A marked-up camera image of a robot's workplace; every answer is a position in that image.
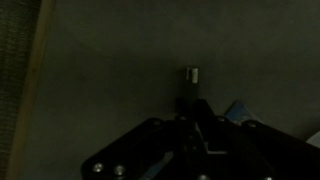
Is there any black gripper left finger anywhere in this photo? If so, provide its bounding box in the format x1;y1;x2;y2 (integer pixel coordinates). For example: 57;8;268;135
175;98;193;120

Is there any dark metal spoon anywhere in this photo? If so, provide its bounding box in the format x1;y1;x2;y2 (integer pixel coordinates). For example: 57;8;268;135
186;67;199;99

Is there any small blue sachet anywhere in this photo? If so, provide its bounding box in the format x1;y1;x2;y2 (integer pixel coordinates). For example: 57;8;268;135
225;100;262;125

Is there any white round saucer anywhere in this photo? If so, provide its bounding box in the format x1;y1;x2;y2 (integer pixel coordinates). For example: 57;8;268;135
307;131;320;148

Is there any dark grey patterned sofa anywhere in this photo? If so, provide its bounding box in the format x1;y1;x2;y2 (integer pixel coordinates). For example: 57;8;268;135
0;0;42;180

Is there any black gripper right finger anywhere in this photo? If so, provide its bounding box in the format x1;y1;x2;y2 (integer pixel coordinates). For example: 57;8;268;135
193;99;216;121

